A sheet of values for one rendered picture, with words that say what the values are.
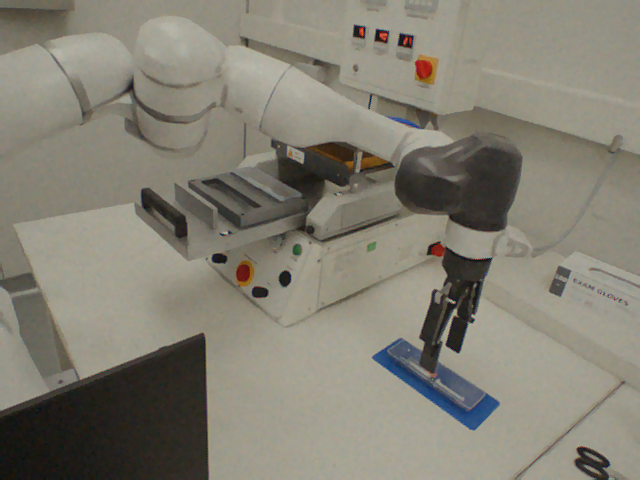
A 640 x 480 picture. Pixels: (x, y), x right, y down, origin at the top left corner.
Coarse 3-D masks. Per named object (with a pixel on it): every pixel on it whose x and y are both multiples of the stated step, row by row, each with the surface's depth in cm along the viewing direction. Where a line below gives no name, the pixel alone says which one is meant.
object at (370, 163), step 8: (320, 144) 111; (328, 144) 111; (336, 144) 112; (320, 152) 107; (328, 152) 106; (336, 152) 107; (344, 152) 107; (352, 152) 108; (368, 152) 109; (336, 160) 103; (344, 160) 102; (352, 160) 103; (368, 160) 106; (376, 160) 108; (384, 160) 108; (360, 168) 106; (368, 168) 108; (376, 168) 109; (384, 168) 111
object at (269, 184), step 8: (240, 168) 108; (248, 168) 108; (248, 176) 104; (256, 176) 105; (264, 176) 105; (256, 184) 101; (264, 184) 101; (272, 184) 101; (280, 184) 102; (272, 192) 98; (280, 192) 98; (288, 192) 99; (296, 192) 99
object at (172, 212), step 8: (144, 192) 91; (152, 192) 91; (144, 200) 92; (152, 200) 89; (160, 200) 88; (144, 208) 93; (160, 208) 87; (168, 208) 86; (168, 216) 85; (176, 216) 84; (184, 216) 84; (176, 224) 84; (184, 224) 84; (176, 232) 84; (184, 232) 85
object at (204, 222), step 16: (176, 192) 97; (192, 192) 93; (176, 208) 95; (192, 208) 93; (208, 208) 88; (160, 224) 89; (192, 224) 90; (208, 224) 90; (224, 224) 91; (256, 224) 92; (272, 224) 94; (288, 224) 97; (304, 224) 100; (176, 240) 85; (192, 240) 85; (208, 240) 85; (224, 240) 87; (240, 240) 90; (256, 240) 93; (192, 256) 84
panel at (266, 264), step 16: (288, 240) 102; (304, 240) 99; (208, 256) 119; (240, 256) 112; (256, 256) 108; (272, 256) 105; (288, 256) 102; (304, 256) 99; (224, 272) 114; (256, 272) 107; (272, 272) 104; (288, 272) 101; (240, 288) 110; (272, 288) 103; (288, 288) 100; (272, 304) 103
